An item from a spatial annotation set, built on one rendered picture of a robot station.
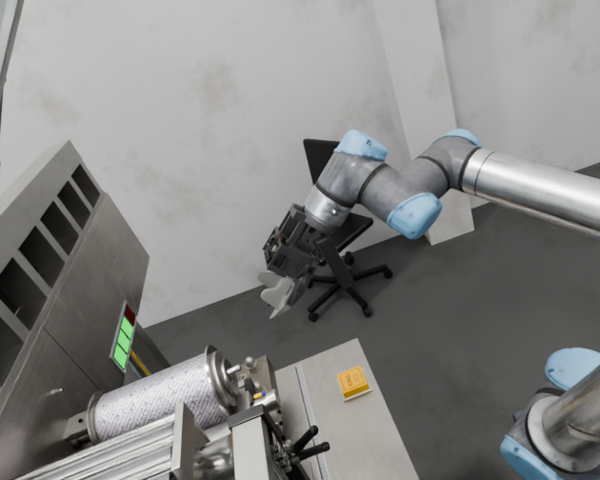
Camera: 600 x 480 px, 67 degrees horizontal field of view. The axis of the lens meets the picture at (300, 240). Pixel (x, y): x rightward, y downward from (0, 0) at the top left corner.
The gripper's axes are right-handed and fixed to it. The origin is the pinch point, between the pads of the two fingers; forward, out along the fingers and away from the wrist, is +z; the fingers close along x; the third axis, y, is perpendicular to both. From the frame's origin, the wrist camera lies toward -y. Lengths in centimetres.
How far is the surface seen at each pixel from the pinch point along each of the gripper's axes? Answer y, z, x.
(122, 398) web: 18.0, 30.8, 0.3
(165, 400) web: 11.3, 25.3, 3.6
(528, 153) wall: -195, -59, -196
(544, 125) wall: -190, -79, -195
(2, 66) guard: 57, -15, -18
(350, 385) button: -38.0, 24.4, -14.9
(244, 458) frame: 9.2, 0.5, 33.1
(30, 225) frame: 48, 24, -38
